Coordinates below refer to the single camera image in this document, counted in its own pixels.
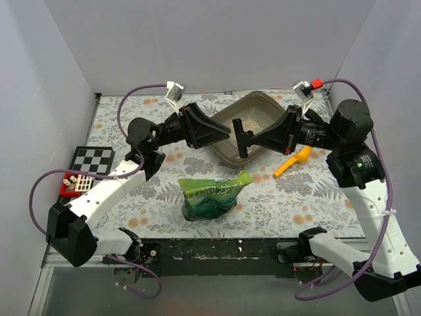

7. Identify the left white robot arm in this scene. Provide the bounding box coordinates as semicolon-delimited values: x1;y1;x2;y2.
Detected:
46;103;231;267

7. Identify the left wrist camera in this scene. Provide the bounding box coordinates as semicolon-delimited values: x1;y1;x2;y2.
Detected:
165;81;187;113

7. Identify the green litter bag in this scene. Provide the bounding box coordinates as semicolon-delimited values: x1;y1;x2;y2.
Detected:
178;170;253;221

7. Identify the grey litter box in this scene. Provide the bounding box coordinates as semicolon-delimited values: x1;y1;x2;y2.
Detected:
205;90;287;167

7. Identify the black white checkerboard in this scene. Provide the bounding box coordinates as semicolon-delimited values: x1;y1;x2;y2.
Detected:
59;146;114;203

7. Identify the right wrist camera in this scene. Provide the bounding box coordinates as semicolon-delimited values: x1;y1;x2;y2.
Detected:
292;78;324;115

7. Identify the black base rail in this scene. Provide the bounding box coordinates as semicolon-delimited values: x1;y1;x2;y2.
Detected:
136;238;310;277

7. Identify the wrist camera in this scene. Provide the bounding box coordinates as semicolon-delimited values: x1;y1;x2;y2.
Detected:
292;78;324;115
165;81;187;113

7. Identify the yellow plastic scoop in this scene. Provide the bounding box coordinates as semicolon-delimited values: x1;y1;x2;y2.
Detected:
273;146;312;178

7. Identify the red tray with pieces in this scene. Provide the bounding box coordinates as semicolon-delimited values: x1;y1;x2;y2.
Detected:
59;172;94;198

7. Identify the pile of litter grains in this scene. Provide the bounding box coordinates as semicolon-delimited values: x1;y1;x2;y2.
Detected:
226;117;263;141

